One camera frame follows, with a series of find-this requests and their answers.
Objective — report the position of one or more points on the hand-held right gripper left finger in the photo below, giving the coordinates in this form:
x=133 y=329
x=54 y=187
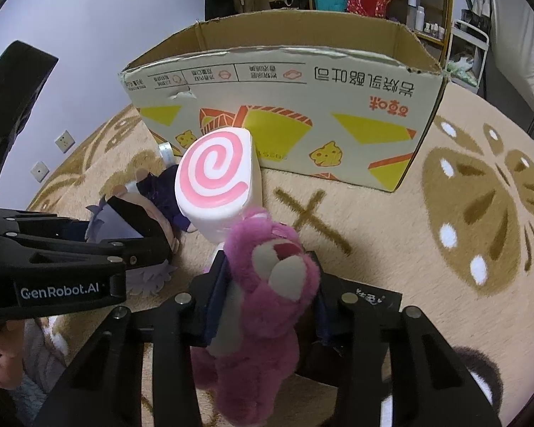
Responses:
x=216 y=302

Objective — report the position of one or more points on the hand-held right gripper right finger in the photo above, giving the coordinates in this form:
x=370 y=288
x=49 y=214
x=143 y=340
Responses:
x=325 y=311

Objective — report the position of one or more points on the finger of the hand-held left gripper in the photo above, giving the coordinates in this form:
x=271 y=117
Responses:
x=84 y=260
x=26 y=227

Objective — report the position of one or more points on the pink bear plush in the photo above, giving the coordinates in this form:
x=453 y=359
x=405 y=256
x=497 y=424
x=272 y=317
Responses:
x=267 y=320

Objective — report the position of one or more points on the purple haired plush doll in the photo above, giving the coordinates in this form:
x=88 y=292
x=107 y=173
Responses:
x=162 y=227

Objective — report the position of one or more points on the printed cardboard box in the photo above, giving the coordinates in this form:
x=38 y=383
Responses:
x=338 y=98

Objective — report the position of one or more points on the person's left hand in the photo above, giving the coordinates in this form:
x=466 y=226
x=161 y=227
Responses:
x=4 y=356

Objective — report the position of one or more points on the fuzzy grey clothing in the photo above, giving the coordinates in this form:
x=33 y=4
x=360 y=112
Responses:
x=42 y=364

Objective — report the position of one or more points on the pink swirl squishy roll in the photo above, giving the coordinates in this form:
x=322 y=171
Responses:
x=213 y=169

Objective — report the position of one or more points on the clear tape roll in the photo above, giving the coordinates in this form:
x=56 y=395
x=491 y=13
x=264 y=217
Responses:
x=165 y=152

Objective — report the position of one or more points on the black and white plush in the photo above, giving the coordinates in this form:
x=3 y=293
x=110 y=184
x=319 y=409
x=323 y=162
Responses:
x=476 y=382

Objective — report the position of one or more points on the pale green packs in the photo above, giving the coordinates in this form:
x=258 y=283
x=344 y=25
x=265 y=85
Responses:
x=463 y=69

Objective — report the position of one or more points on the row of small bottles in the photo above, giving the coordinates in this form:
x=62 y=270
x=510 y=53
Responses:
x=416 y=13

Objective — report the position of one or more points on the white trolley cart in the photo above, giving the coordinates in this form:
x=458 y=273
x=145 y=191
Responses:
x=483 y=40

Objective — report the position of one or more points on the wooden shelf unit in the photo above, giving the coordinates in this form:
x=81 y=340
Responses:
x=447 y=9

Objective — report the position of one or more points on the beige wall jack plate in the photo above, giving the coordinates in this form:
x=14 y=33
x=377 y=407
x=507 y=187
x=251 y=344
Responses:
x=40 y=171

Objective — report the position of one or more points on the beige wall power socket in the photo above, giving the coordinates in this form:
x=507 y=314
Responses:
x=64 y=141

